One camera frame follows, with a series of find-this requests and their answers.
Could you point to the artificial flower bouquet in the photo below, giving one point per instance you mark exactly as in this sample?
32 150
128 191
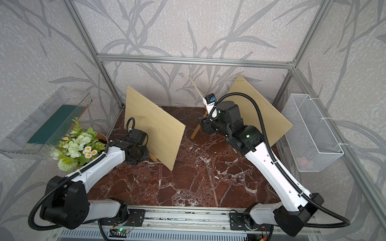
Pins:
77 148

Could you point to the clear plastic wall bin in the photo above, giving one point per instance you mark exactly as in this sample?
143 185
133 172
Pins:
42 131

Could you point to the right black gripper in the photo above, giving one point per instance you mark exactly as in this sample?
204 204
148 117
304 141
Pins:
205 124

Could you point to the plywood board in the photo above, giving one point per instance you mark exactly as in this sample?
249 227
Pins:
165 132
196 88
275 123

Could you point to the brown plastic grid scoop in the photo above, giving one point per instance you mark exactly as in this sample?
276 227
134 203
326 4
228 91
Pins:
271 193

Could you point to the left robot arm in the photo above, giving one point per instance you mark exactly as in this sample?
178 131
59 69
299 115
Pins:
64 195

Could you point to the white wire mesh basket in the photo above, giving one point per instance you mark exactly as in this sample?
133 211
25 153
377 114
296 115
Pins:
310 135

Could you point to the aluminium mounting rail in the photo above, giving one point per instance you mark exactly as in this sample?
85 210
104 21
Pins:
161 218

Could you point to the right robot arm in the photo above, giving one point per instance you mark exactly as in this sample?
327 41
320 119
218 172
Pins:
298 207

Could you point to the pink object in basket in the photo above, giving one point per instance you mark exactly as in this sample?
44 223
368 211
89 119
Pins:
304 163

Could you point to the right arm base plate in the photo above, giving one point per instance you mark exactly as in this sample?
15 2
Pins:
238 223

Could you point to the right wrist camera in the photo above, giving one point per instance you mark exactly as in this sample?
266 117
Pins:
209 102

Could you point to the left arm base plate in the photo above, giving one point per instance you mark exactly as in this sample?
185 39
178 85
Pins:
134 218

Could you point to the wooden easel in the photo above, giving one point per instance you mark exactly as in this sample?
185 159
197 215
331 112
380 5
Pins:
197 129
153 158

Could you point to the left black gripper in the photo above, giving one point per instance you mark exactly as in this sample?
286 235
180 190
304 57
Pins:
146 154

